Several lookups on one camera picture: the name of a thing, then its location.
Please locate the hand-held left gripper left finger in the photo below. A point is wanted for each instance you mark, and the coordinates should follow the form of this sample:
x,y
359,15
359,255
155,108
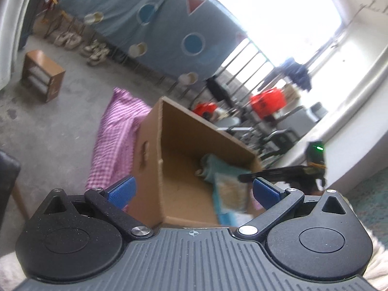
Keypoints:
x,y
121,189

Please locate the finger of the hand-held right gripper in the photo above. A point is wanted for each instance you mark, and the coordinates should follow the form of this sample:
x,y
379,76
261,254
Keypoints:
x,y
272,173

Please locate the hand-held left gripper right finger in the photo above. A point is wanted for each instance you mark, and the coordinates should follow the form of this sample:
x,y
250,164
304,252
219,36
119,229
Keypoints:
x,y
265,192

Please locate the cotton swab pack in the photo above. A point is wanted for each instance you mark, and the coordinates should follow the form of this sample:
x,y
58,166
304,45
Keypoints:
x,y
232,192

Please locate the teal cloth pack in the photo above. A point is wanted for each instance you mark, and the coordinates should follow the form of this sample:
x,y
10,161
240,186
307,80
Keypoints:
x,y
218,165

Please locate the brown cardboard box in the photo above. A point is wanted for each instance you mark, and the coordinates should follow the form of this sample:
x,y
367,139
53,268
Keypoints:
x,y
182,172

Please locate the wheelchair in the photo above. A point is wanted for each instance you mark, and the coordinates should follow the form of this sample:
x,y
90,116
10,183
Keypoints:
x,y
300,118

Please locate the pink checkered tablecloth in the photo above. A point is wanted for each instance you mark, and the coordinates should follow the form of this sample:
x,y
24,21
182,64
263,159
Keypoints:
x,y
115,133

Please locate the beige hanging towel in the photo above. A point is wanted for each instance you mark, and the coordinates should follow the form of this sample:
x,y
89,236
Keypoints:
x,y
291,92

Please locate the red plastic bag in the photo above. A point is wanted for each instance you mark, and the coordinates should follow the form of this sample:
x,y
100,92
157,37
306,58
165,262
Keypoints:
x,y
266,103

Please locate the teal patterned cloth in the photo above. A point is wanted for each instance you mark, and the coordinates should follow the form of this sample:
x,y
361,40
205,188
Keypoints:
x,y
374,206

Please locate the dark blue hanging garment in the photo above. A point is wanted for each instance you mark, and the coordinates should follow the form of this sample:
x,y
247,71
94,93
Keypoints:
x,y
298,72

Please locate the red bag with dark print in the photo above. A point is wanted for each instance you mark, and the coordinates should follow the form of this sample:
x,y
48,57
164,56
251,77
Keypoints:
x,y
204,109

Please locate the black padded mobility chair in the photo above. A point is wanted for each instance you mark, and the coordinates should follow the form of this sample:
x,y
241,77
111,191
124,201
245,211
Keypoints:
x,y
218,89

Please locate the metal window railing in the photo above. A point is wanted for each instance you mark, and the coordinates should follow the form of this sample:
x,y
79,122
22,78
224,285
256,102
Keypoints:
x,y
242,63

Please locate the white fluffy garment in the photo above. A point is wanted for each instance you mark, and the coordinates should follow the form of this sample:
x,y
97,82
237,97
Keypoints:
x,y
379,263

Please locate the small wooden stool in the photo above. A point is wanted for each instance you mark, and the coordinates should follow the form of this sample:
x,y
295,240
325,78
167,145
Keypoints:
x,y
45,63

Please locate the white platform shoe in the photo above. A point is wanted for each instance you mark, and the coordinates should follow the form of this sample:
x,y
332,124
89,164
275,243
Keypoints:
x,y
60,40
74,42

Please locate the blue printed blanket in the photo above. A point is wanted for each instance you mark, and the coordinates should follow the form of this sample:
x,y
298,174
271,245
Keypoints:
x,y
121,21

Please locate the white curtain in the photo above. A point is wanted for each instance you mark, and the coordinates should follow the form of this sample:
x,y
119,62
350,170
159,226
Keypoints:
x,y
12,36

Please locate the wall hook rack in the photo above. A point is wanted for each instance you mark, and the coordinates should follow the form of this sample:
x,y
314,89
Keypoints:
x,y
372,6

